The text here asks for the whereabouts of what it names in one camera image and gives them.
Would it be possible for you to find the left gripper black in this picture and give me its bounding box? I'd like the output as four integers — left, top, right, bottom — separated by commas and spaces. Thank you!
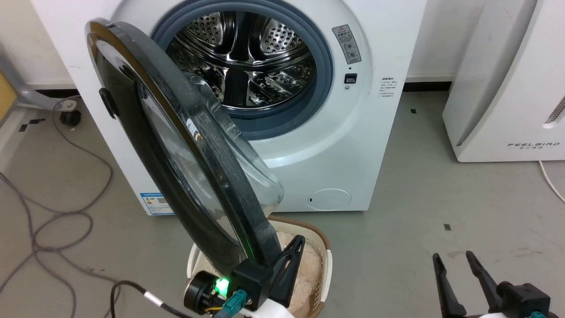
231, 235, 306, 310

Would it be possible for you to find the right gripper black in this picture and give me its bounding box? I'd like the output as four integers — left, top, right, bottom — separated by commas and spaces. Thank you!
432, 250, 551, 318

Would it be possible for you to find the black round glass washer door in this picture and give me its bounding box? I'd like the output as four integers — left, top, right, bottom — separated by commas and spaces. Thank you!
85, 18, 284, 276

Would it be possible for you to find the white front-load washing machine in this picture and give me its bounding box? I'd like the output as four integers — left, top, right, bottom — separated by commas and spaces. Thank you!
31, 0, 428, 216

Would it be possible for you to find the pale pink fluffy cloth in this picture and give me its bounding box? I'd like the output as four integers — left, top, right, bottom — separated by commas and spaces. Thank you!
274, 230, 323, 312

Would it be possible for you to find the white laundry basket brown rim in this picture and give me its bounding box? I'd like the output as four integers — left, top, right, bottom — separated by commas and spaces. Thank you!
187, 216, 332, 318

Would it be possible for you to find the round white filter cover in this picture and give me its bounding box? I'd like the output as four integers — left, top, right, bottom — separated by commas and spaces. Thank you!
307, 189, 352, 211

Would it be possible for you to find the blue energy label sticker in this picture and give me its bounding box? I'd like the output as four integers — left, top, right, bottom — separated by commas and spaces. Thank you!
140, 192, 175, 216

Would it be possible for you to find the white air purifier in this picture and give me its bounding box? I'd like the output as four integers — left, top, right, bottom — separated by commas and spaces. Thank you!
442, 0, 565, 163

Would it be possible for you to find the perforated steel washer drum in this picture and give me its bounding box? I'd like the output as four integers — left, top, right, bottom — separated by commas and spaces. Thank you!
167, 11, 317, 109

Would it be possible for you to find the grey warning sticker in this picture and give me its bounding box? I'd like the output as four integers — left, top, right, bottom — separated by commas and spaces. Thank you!
332, 24, 362, 65

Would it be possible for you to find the black caster wheel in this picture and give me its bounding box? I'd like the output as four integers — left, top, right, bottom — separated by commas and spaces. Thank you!
60, 101, 83, 127

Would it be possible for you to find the grey metal furniture leg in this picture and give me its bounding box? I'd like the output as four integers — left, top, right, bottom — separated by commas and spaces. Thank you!
0, 48, 68, 111

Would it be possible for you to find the yellow wooden panel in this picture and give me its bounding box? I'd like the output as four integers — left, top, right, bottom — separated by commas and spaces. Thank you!
0, 73, 18, 122

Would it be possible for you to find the white power cable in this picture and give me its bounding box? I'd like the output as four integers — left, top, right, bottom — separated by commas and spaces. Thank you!
537, 160, 565, 204

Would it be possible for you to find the black cable with white tag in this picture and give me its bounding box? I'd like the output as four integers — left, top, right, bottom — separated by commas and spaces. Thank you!
109, 280, 195, 318

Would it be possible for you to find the grey floor cable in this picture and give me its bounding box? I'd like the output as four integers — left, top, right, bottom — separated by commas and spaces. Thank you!
0, 95, 121, 318

